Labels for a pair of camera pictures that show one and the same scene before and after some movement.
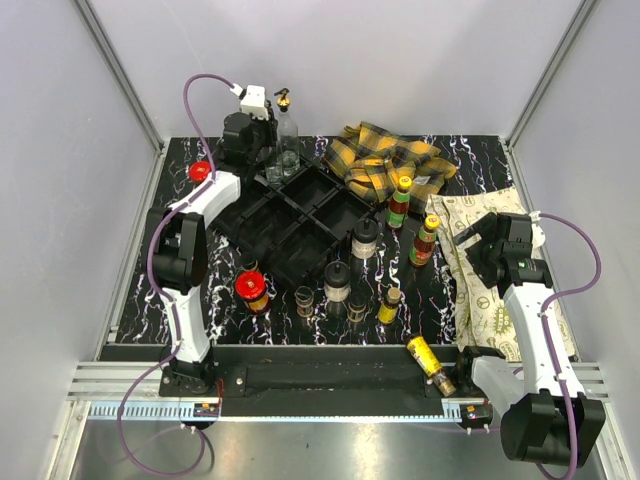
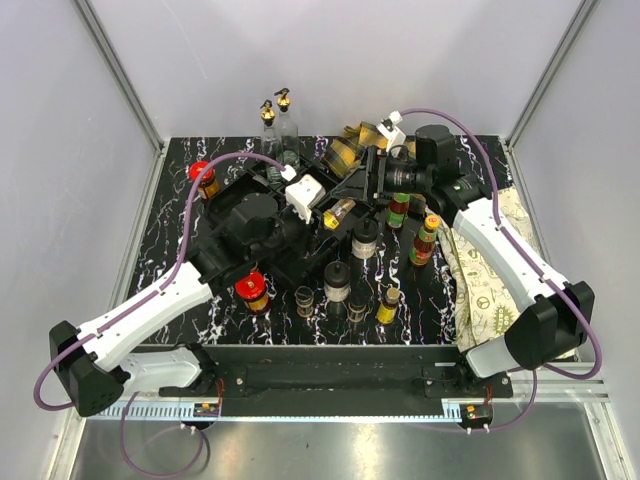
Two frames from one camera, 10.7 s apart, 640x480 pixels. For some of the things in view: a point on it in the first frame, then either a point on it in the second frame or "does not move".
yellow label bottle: [430, 363] to [332, 216]
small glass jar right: [356, 308] does not move
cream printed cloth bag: [482, 316] does not move
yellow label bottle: [387, 312] does not move
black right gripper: [480, 270] to [354, 186]
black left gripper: [269, 127] to [307, 234]
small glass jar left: [304, 298] does not move
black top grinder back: [364, 239] does not move
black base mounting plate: [315, 381] does not move
